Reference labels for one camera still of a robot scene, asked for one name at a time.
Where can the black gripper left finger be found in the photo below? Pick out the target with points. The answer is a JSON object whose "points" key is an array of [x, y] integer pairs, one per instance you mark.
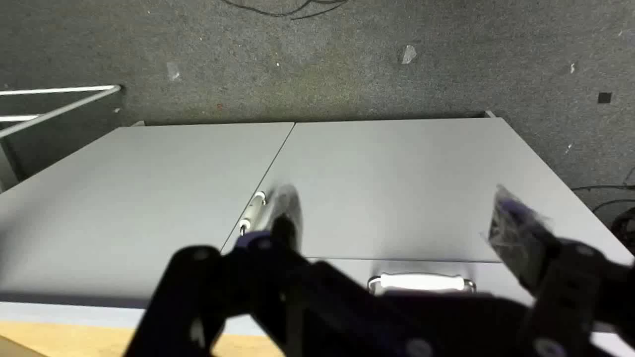
{"points": [[286, 218]]}

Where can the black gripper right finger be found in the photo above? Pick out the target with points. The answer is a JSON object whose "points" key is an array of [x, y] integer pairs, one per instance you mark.
{"points": [[518, 234]]}

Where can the grey base cabinet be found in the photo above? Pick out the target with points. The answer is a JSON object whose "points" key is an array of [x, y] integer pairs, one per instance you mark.
{"points": [[397, 185]]}

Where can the white paper scrap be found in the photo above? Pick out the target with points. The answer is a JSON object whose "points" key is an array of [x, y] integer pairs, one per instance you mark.
{"points": [[173, 70], [409, 54]]}

